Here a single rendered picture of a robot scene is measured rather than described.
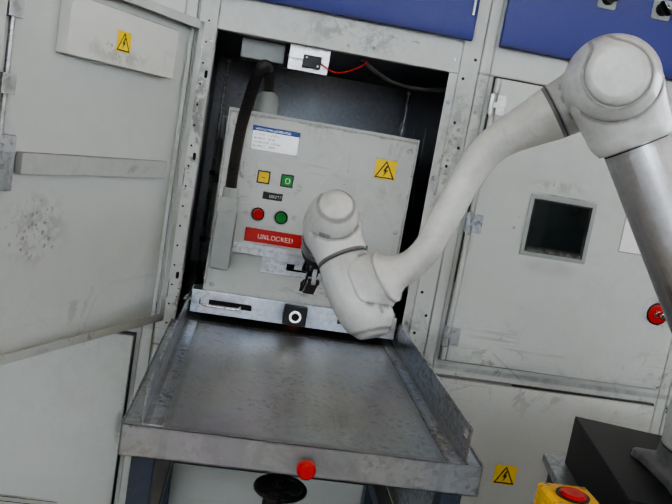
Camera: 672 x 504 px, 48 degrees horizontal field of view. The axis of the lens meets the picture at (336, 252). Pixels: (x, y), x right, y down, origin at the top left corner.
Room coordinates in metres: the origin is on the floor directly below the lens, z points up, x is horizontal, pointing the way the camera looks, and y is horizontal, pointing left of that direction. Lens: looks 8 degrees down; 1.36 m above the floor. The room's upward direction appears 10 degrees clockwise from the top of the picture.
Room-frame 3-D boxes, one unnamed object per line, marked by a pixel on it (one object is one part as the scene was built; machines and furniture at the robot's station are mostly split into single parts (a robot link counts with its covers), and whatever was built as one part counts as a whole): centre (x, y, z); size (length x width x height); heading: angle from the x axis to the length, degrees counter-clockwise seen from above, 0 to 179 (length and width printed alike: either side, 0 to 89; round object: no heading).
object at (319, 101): (2.27, 0.12, 1.18); 0.78 x 0.69 x 0.79; 7
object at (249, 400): (1.54, 0.03, 0.82); 0.68 x 0.62 x 0.06; 7
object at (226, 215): (1.83, 0.28, 1.09); 0.08 x 0.05 x 0.17; 7
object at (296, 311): (1.90, 0.08, 0.90); 0.06 x 0.03 x 0.05; 97
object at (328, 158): (1.92, 0.08, 1.15); 0.48 x 0.01 x 0.48; 97
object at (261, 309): (1.94, 0.08, 0.89); 0.54 x 0.05 x 0.06; 97
